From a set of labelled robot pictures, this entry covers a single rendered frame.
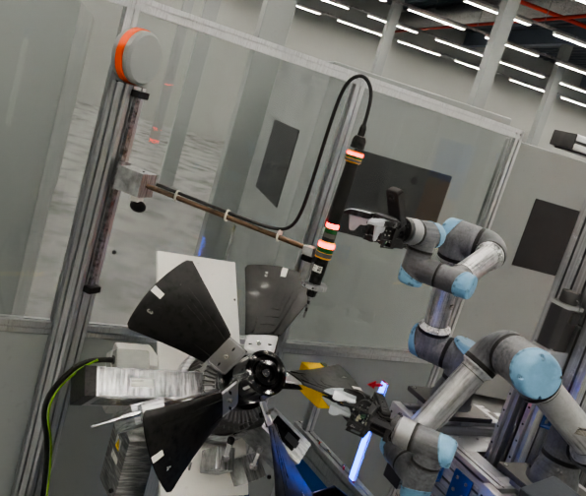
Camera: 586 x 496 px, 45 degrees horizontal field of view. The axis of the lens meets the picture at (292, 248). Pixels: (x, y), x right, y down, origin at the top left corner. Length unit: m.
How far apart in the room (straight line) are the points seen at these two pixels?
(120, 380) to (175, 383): 0.15
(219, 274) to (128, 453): 0.58
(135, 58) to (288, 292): 0.78
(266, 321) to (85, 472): 1.07
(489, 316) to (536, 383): 4.07
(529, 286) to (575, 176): 0.94
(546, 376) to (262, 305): 0.75
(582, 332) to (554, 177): 3.50
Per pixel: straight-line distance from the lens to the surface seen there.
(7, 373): 2.46
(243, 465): 1.96
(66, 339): 2.26
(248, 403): 1.89
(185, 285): 1.79
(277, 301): 1.95
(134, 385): 1.83
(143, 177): 2.05
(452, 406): 1.95
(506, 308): 5.94
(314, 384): 1.92
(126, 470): 2.20
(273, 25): 6.12
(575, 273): 2.48
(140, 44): 2.08
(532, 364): 1.81
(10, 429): 2.56
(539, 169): 5.75
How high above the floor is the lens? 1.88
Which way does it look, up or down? 11 degrees down
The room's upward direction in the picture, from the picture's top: 17 degrees clockwise
